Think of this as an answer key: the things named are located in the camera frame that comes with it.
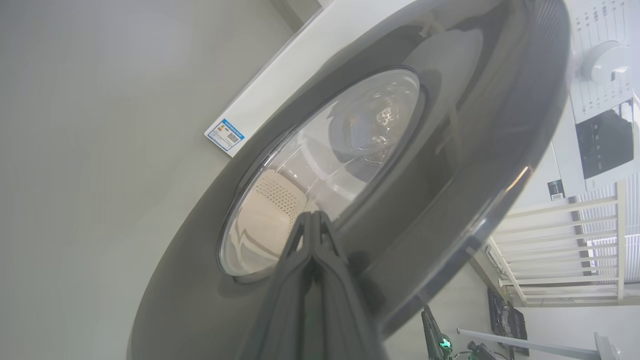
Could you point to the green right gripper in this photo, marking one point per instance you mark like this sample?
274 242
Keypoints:
477 351

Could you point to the black round glass door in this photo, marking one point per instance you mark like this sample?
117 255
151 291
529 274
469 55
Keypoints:
450 150

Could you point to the black display panel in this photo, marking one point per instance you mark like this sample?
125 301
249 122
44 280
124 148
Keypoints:
605 142

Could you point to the small black barcode sticker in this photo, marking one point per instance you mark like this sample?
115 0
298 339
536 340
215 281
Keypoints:
556 190

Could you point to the black rectangular device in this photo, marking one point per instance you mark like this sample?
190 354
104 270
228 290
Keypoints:
505 320

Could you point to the white control dial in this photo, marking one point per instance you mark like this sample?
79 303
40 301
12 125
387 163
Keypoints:
605 61

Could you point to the white front-load washing machine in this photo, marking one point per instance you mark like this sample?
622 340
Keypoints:
300 65

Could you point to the white metal bar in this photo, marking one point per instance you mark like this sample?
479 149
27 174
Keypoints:
525 344

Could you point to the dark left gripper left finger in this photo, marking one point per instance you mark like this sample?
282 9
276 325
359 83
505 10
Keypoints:
285 315

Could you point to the blue energy label sticker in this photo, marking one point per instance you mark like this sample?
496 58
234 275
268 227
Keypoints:
225 135

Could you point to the white railing fence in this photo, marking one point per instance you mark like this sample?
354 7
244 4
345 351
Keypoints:
621 240

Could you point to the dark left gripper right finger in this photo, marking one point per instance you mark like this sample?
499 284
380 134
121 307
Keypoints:
340 315

